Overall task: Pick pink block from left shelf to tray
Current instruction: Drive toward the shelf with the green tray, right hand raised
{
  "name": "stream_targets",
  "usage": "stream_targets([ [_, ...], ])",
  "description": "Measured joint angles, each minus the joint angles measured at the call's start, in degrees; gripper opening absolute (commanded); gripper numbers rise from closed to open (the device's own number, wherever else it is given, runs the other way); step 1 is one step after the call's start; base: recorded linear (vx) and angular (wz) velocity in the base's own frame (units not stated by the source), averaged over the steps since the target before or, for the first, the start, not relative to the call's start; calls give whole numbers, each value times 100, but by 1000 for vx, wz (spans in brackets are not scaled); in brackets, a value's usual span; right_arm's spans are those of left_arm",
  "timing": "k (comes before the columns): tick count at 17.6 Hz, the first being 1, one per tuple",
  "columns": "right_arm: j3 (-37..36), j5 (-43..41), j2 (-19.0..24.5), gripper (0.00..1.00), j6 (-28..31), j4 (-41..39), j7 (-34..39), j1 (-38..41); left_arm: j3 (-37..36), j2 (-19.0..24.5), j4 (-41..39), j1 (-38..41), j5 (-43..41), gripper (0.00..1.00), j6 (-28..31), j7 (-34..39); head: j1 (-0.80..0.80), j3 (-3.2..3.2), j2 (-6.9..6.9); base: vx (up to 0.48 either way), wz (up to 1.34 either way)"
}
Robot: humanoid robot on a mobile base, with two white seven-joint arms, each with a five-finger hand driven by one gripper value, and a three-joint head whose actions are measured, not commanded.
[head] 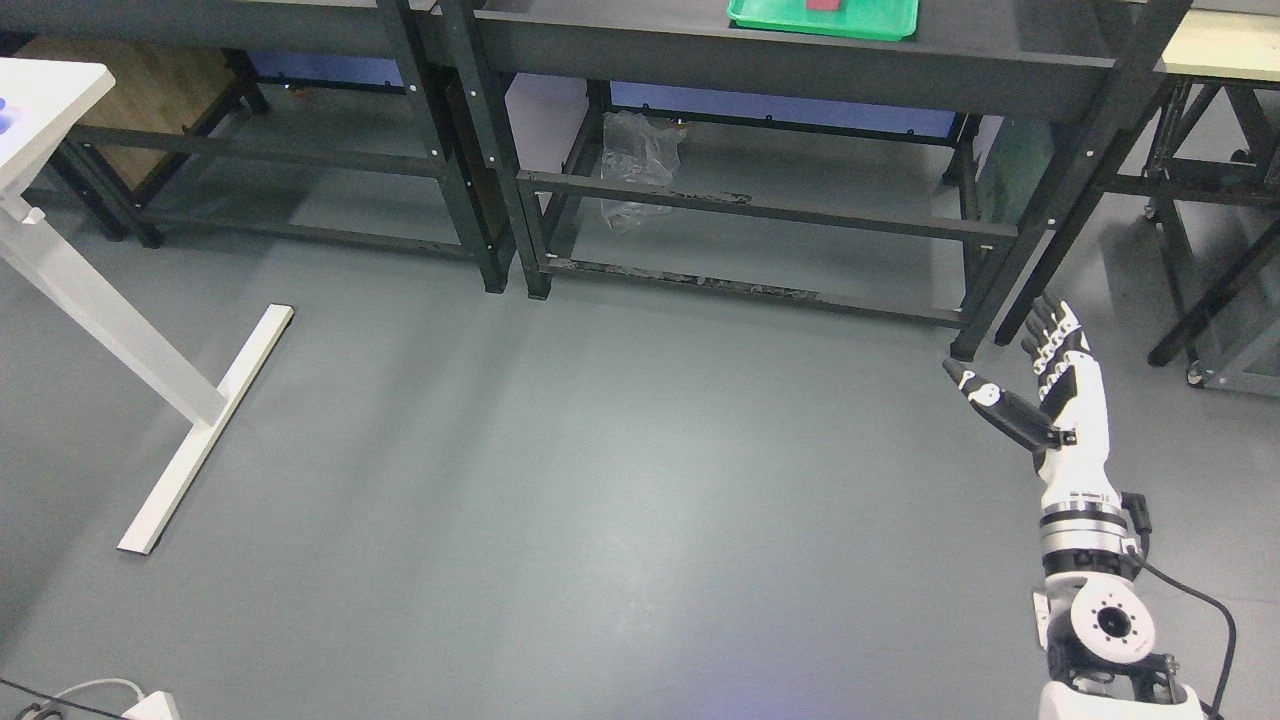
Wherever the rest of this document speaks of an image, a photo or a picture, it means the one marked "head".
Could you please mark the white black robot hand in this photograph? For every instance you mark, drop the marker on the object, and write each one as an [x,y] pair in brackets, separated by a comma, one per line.
[1066,429]

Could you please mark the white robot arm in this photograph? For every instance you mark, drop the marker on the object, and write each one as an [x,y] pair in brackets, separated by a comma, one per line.
[1096,632]

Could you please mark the green plastic tray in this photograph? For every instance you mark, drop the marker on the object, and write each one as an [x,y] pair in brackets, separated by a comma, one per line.
[890,21]

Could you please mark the black metal shelf left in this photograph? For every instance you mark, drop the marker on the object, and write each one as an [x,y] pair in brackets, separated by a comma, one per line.
[342,127]

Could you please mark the clear plastic bag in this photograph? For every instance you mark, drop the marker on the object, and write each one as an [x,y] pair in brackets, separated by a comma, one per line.
[641,150]

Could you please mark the white power strip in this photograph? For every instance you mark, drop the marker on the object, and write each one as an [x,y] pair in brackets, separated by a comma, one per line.
[147,705]

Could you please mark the wooden board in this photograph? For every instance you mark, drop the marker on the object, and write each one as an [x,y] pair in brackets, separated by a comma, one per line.
[161,88]

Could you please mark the white table with metal leg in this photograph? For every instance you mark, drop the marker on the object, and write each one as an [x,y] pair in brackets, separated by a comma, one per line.
[42,100]

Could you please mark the black frame table right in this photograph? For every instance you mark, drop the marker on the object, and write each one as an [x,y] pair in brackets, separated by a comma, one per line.
[1226,328]

